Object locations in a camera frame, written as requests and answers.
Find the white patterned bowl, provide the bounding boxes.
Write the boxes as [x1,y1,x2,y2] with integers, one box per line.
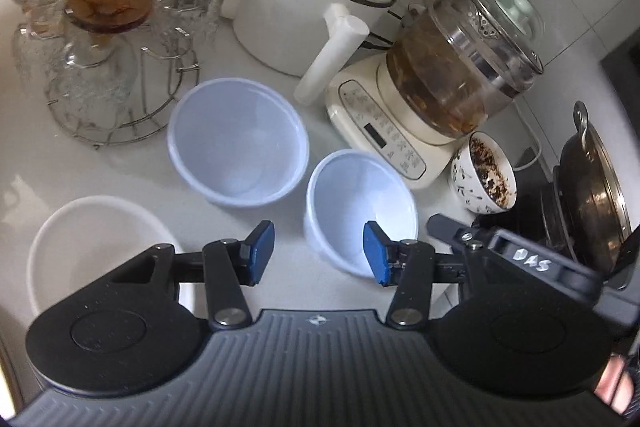
[449,131,517,214]

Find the white cable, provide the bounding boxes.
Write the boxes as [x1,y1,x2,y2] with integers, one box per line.
[513,99,545,172]

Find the wok with glass lid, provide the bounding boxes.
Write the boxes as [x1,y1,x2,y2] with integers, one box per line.
[551,101,634,278]

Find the cream kettle base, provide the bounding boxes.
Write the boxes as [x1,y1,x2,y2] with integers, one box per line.
[324,54,472,191]

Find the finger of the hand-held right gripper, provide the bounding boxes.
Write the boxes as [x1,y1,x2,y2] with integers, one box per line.
[426,214,497,259]

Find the cluster of clear glass cups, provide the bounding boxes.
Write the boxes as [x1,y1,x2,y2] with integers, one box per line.
[9,0,232,130]

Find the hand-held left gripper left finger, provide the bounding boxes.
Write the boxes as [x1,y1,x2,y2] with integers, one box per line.
[107,220,276,331]

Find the person's right hand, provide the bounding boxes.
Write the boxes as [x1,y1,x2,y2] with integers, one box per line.
[594,353,639,414]

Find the white electric pot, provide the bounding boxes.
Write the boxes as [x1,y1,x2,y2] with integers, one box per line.
[222,0,427,106]

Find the blue plastic bowl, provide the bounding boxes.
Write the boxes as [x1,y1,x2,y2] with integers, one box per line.
[305,150,419,279]
[167,77,311,208]

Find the black stove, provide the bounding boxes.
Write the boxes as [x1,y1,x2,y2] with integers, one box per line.
[470,147,640,260]

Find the glass kettle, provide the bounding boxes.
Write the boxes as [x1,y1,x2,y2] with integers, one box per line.
[386,0,547,141]

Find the wire cup rack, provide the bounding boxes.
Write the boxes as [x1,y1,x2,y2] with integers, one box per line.
[46,24,202,151]

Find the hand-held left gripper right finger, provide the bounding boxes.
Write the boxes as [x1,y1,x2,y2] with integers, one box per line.
[362,221,469,329]

